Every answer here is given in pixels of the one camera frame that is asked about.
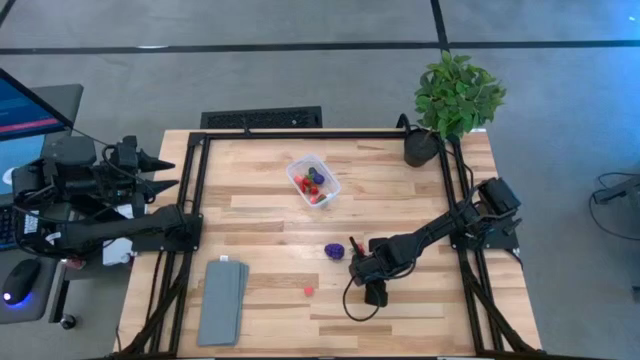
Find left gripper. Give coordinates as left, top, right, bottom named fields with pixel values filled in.
left=102, top=135, right=180, bottom=204

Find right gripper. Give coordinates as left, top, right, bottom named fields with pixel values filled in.
left=348, top=235, right=401, bottom=287

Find clear plastic tupperware container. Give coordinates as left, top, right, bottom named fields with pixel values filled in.
left=285, top=152, right=343, bottom=210

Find white paper sheet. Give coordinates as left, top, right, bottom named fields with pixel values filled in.
left=102, top=202, right=137, bottom=266

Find computer side desk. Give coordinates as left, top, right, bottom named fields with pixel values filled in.
left=0, top=83, right=85, bottom=326

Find black floor vent grille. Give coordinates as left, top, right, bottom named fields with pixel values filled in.
left=199, top=105, right=324, bottom=130

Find grey folded cloth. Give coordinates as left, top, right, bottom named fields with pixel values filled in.
left=196, top=255, right=251, bottom=348

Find computer monitor blue screen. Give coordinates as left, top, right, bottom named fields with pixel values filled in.
left=0, top=67, right=75, bottom=197

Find black computer keyboard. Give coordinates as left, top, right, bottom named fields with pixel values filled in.
left=0, top=204, right=19, bottom=251

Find black computer mouse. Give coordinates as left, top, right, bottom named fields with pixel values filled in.
left=1, top=258, right=42, bottom=306

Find green plant in black pot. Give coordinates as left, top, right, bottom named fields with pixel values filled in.
left=402, top=49, right=508, bottom=169

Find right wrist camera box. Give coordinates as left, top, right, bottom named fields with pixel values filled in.
left=363, top=280, right=390, bottom=308

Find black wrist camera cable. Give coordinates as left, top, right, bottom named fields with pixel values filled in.
left=341, top=274, right=386, bottom=323

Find black aluminium table frame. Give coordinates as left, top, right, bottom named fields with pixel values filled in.
left=112, top=127, right=544, bottom=360

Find long black cable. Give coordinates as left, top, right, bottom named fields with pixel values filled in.
left=439, top=137, right=484, bottom=201

